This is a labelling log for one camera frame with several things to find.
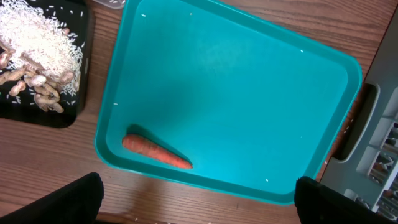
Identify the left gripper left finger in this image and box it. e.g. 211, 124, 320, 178
1, 172, 104, 224

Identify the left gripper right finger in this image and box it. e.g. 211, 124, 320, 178
294, 176, 394, 224

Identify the orange carrot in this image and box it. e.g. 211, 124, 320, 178
122, 134, 193, 169

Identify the grey dishwasher rack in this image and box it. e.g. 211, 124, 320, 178
320, 14, 397, 222

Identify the teal serving tray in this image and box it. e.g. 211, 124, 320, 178
94, 0, 363, 205

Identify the rice and peanut scraps pile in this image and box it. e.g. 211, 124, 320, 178
1, 0, 83, 113

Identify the black tray bin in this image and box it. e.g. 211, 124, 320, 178
1, 0, 95, 128

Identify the clear plastic bin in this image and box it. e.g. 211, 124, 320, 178
94, 0, 126, 10

